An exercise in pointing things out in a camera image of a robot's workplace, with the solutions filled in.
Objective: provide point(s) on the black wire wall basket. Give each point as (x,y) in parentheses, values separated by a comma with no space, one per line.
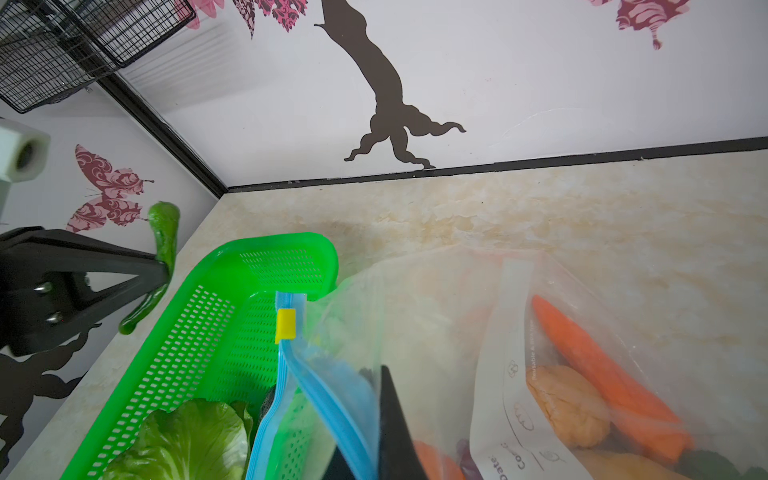
(52,49)

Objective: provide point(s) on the orange carrot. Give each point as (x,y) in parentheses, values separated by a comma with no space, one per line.
(638,413)

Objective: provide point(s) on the napa cabbage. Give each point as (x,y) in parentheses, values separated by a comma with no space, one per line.
(200,439)

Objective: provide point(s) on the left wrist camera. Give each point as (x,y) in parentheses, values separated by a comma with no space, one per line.
(24,152)

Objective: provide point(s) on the orange small pumpkin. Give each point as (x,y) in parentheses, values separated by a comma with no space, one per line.
(437,466)

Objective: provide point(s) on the green plastic basket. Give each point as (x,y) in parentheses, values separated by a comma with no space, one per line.
(214,340)

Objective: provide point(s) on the clear zip top bag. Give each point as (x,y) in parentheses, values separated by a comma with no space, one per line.
(457,330)

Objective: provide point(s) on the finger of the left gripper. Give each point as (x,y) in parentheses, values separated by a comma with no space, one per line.
(55,284)

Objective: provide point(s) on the green chili pepper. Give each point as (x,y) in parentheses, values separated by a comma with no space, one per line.
(163,219)

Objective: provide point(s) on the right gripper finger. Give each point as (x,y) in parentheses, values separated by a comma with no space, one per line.
(371,432)

